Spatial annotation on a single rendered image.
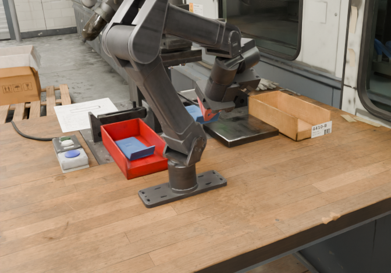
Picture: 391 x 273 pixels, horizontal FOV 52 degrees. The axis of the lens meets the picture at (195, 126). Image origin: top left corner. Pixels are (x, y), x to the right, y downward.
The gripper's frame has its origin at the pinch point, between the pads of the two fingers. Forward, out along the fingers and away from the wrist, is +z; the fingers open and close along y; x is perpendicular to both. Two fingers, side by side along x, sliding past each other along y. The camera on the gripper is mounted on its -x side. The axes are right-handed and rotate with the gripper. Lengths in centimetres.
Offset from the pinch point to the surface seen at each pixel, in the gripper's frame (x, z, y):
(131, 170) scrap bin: 22.6, 5.8, -6.8
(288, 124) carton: -24.5, 2.5, -6.3
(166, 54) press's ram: 1.8, -1.3, 24.6
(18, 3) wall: -39, 504, 799
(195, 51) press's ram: -7.7, -1.3, 24.3
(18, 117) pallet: 33, 230, 215
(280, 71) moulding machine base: -65, 31, 40
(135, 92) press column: 2.7, 28.9, 39.1
